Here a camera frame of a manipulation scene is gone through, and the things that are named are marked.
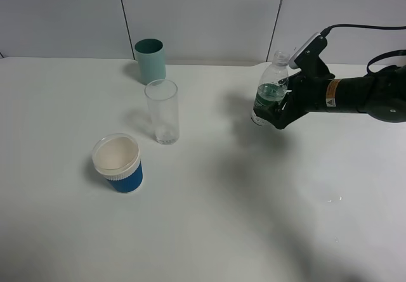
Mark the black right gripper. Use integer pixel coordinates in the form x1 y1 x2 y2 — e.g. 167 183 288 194
254 60 335 129

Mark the clear bottle green label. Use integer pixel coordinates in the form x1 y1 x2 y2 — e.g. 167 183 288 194
253 51 290 108

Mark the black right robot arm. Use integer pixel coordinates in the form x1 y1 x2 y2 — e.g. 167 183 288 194
254 65 405 129

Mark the teal green cup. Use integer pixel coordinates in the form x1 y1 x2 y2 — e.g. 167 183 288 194
134 39 166 84

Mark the blue white ribbed cup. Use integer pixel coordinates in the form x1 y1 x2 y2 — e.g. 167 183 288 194
91 133 143 193

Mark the tall clear glass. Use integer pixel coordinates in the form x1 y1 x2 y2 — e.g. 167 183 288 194
144 79 180 145

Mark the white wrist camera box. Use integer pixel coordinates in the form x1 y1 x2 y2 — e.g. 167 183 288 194
288 33 327 69

